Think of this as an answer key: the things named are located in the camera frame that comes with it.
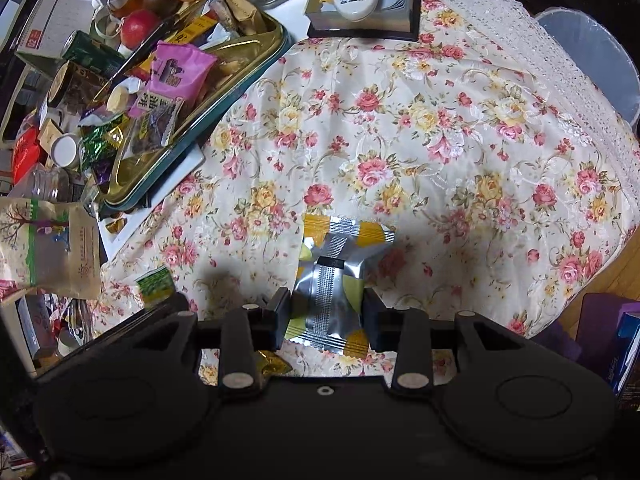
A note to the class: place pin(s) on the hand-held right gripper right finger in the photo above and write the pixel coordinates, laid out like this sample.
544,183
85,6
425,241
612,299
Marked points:
371,320

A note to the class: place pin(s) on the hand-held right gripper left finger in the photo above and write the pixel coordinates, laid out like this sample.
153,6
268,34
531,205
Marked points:
281,320

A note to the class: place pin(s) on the silver and yellow snack packet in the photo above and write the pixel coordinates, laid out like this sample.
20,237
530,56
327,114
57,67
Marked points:
330,280

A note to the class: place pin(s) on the clear packet of brown snacks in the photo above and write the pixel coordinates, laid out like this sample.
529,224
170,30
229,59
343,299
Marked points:
152,130

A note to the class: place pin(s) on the gold wrapped candy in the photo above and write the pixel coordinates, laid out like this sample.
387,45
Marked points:
272,362
115,224

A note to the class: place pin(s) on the green and yellow snack packet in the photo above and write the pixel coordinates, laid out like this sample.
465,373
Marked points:
155,285

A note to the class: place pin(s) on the white board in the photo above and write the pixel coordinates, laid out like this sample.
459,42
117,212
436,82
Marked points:
185,167

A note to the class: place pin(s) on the floral tablecloth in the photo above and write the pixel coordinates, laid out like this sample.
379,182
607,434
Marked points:
400,135

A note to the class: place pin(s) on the purple box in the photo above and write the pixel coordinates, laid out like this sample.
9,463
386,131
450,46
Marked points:
595,325

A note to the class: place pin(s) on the brown paper bag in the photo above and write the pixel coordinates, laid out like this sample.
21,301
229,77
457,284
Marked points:
55,255

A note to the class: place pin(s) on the gold tray with teal rim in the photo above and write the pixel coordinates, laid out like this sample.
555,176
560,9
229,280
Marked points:
235,75

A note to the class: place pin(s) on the pile of foil wrapped candies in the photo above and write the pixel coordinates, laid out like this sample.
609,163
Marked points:
102,145

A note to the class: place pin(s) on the blue box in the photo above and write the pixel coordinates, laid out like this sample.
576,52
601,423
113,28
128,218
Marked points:
627,355

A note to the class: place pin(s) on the pink snack packet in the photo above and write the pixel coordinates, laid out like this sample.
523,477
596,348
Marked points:
175,72

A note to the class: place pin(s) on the white capped bottle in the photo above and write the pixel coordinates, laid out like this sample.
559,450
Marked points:
65,152

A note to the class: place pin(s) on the clear plastic jar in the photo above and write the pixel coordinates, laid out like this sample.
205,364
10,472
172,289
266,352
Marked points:
42,182

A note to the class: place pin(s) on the black pen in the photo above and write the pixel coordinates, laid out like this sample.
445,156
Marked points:
135,55

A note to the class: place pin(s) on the red snack packet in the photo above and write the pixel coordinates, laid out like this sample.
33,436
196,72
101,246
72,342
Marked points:
25,157

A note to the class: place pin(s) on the dark glass jar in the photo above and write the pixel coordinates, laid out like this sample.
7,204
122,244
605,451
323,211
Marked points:
77,85

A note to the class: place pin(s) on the brown foil packet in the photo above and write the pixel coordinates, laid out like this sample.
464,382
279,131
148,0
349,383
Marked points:
240,10

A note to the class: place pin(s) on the box with yellow cartoon print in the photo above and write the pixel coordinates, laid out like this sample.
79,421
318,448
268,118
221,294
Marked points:
400,0

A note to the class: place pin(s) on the green can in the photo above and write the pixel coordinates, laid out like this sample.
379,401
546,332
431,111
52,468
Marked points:
92,52

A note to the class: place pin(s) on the grey trash bin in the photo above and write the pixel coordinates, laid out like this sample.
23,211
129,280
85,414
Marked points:
590,55

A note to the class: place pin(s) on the desk calendar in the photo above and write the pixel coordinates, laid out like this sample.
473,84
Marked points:
50,25

